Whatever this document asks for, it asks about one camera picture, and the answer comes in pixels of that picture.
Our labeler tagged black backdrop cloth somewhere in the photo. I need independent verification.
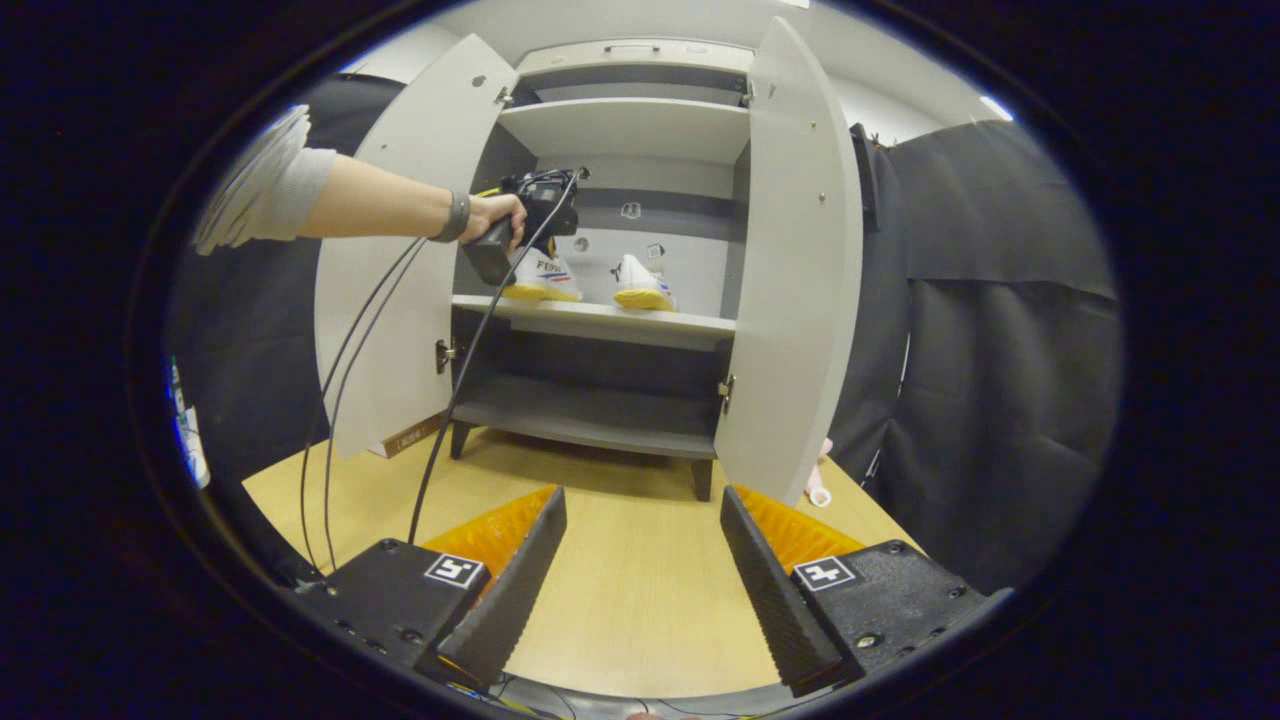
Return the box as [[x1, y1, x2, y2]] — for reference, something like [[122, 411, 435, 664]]
[[825, 120, 1126, 596], [165, 75, 401, 481]]

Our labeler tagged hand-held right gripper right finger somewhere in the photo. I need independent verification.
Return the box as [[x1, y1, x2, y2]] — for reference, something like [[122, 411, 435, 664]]
[[720, 484, 991, 699]]

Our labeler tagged pink green star plush toy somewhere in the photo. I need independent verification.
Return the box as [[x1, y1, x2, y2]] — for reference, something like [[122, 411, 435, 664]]
[[805, 437, 836, 509]]

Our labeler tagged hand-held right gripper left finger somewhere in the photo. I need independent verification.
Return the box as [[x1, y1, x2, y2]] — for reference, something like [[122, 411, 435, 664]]
[[295, 485, 569, 691]]

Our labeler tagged grey wristband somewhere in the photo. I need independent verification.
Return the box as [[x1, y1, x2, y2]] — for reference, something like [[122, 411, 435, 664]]
[[432, 190, 473, 244]]

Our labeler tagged white shoe cabinet door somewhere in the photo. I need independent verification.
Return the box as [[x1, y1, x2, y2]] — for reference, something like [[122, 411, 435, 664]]
[[713, 15, 866, 506], [313, 33, 521, 461]]

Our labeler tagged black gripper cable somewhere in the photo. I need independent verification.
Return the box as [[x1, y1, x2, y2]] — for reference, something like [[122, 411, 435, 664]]
[[298, 237, 426, 573], [320, 242, 431, 546], [405, 170, 583, 546]]

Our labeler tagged brown book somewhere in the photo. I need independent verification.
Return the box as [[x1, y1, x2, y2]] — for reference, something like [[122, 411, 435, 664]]
[[365, 412, 448, 461]]

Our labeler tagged grey white shoe cabinet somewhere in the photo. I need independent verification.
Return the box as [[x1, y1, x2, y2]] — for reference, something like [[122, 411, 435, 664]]
[[448, 38, 756, 503]]

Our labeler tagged white canvas shoe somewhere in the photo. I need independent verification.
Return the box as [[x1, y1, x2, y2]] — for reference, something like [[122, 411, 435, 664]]
[[612, 253, 679, 313], [500, 243, 584, 304]]

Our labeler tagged white cabinet shelf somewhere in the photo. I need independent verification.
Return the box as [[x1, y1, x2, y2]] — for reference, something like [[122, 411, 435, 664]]
[[452, 293, 739, 353], [497, 97, 753, 166]]

